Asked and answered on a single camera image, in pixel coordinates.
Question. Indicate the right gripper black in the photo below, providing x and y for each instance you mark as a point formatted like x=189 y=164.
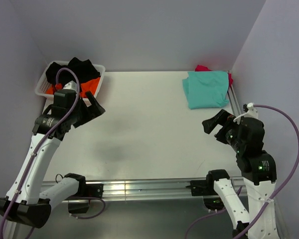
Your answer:
x=223 y=117

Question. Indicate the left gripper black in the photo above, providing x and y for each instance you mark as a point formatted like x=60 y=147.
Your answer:
x=95 y=109

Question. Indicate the teal t-shirt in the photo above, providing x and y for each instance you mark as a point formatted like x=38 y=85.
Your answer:
x=206 y=89

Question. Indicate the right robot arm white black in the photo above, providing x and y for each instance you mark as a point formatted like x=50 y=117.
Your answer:
x=259 y=174

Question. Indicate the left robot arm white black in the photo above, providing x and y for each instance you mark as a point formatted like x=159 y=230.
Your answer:
x=25 y=203

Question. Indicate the orange t-shirt in basket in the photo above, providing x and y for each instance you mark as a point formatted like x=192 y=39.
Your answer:
x=89 y=86

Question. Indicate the black t-shirt in basket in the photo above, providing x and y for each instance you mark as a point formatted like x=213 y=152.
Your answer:
x=84 y=70

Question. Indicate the folded red t-shirt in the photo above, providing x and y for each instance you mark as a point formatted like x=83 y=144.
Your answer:
x=201 y=68

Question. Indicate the aluminium right side rail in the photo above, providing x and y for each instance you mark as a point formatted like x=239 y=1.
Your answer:
x=236 y=108

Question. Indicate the aluminium rail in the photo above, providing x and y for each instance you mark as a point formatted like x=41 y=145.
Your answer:
x=146 y=189
x=236 y=108

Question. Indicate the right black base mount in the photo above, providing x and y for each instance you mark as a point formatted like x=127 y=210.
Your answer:
x=200 y=188

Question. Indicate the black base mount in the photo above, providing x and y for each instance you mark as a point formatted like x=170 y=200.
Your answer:
x=200 y=188
x=80 y=203

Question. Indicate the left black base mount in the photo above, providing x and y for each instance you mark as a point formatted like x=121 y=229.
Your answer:
x=80 y=203

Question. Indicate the aluminium front rail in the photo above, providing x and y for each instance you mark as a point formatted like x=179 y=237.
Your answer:
x=146 y=189

